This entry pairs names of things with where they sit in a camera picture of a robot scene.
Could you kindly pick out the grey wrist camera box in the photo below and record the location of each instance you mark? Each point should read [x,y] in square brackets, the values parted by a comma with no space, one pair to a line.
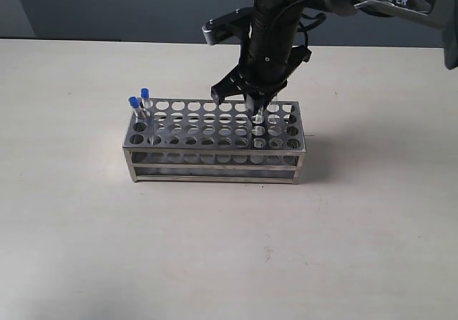
[233,24]

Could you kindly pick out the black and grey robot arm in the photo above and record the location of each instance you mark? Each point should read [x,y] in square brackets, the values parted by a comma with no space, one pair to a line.
[437,14]

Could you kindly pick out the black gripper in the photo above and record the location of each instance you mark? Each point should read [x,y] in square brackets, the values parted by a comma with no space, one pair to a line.
[273,44]

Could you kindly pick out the stainless steel test tube rack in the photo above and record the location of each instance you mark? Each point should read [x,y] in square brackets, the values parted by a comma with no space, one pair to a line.
[198,140]

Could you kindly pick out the blue-capped tube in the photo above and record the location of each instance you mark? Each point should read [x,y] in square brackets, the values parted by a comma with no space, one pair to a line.
[137,109]
[147,106]
[273,108]
[258,129]

